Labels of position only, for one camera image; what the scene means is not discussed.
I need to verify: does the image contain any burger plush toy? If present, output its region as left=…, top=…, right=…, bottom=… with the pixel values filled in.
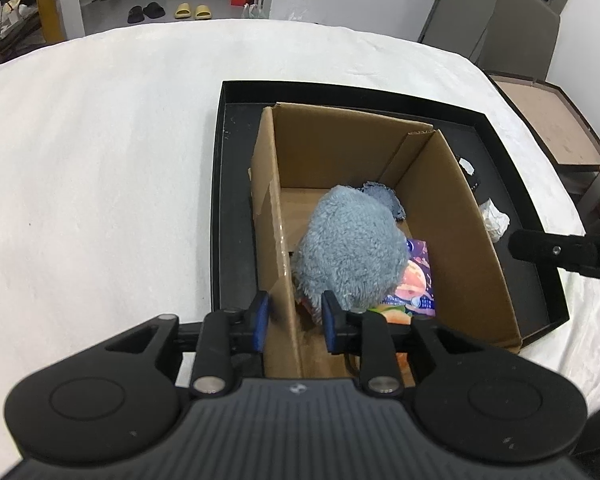
left=300, top=296, right=416, bottom=386

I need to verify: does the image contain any clutter pile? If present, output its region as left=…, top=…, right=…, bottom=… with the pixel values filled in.
left=0, top=0, right=46, bottom=68

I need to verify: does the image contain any purple printed packet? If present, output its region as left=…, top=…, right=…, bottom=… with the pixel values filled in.
left=380, top=239, right=437, bottom=318

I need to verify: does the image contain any white tissue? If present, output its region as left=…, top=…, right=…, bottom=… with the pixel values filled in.
left=478, top=199, right=511, bottom=242

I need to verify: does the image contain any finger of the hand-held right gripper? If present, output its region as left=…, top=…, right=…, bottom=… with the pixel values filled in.
left=508, top=229, right=600, bottom=282

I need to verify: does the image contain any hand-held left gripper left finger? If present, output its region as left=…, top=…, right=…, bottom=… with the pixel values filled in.
left=87, top=290, right=272, bottom=400

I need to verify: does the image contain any small black white object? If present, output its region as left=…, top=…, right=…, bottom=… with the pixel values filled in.
left=457, top=156, right=482, bottom=192

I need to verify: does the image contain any grey fluffy plush toy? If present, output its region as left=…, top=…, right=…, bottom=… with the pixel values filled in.
left=291, top=185, right=411, bottom=313

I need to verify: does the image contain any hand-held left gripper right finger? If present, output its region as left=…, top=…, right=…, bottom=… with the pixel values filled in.
left=321, top=289, right=506, bottom=401

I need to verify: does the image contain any black tray with brown base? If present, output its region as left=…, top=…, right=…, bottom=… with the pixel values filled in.
left=485, top=74, right=600, bottom=176

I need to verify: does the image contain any brown cardboard box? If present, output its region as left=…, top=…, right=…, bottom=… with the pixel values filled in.
left=250, top=101, right=523, bottom=381

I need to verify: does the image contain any black shallow tray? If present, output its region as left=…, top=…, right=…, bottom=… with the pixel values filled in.
left=211, top=80, right=572, bottom=348

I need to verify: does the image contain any grey leaning panel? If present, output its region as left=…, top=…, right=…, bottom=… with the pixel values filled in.
left=472, top=0, right=561, bottom=83

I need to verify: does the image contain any grey door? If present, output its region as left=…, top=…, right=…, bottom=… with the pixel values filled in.
left=417, top=0, right=588, bottom=58

